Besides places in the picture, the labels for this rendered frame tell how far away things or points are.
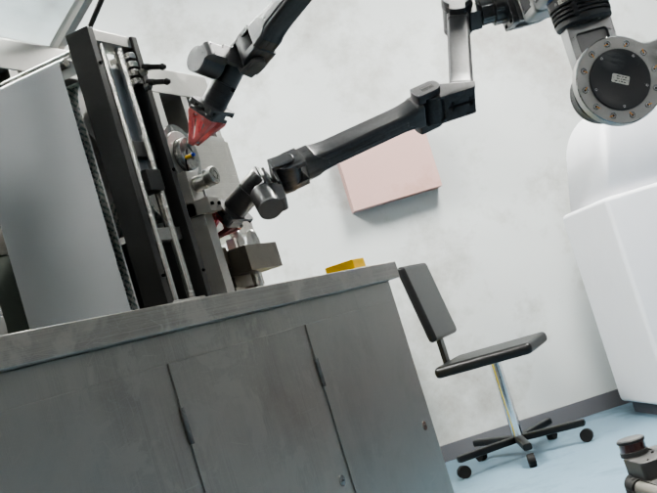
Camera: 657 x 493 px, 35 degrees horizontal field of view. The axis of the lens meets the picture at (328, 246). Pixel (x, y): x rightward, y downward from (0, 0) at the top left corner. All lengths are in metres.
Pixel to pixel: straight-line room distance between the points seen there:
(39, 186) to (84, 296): 0.23
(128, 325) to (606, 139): 3.45
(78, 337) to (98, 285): 0.67
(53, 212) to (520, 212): 3.62
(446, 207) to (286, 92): 0.99
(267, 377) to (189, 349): 0.23
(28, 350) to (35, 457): 0.13
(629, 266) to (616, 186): 0.35
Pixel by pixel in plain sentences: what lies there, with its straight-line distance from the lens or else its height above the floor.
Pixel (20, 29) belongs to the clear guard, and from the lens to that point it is 2.66.
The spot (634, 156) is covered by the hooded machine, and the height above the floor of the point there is 1.11.
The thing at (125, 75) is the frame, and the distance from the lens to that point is 2.05.
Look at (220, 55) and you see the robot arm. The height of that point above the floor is 1.40.
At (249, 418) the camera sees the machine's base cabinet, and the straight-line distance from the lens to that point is 1.75.
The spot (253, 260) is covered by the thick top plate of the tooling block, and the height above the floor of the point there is 0.99.
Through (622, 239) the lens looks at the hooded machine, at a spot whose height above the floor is 0.79.
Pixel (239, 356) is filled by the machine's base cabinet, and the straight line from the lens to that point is 1.77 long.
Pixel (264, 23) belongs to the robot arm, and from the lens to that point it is 2.21.
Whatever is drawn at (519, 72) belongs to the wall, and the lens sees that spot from 5.56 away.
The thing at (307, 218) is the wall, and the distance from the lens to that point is 5.24.
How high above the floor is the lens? 0.80
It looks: 4 degrees up
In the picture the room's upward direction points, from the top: 17 degrees counter-clockwise
